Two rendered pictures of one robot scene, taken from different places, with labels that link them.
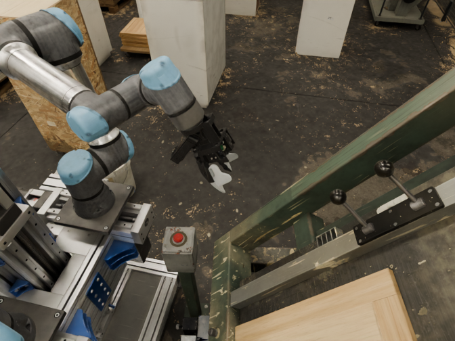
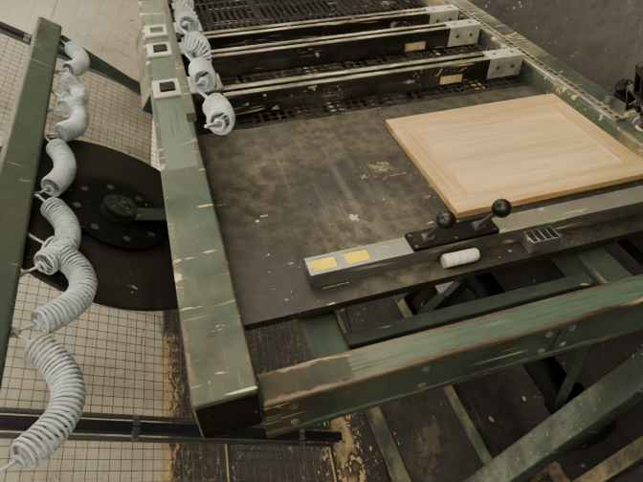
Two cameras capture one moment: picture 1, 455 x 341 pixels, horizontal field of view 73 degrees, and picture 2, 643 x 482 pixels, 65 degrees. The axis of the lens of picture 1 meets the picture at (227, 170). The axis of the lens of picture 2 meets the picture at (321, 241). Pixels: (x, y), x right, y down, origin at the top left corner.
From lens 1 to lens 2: 1.10 m
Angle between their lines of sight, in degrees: 93
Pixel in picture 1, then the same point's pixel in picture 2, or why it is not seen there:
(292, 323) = (557, 178)
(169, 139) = not seen: outside the picture
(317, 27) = not seen: outside the picture
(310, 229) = (601, 277)
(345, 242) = (507, 223)
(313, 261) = (547, 211)
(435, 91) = (413, 347)
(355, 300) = (485, 193)
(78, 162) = not seen: outside the picture
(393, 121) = (471, 331)
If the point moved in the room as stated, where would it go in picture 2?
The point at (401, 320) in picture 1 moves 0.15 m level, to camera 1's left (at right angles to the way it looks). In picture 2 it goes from (440, 185) to (481, 135)
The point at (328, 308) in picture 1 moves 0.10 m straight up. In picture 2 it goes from (515, 187) to (491, 174)
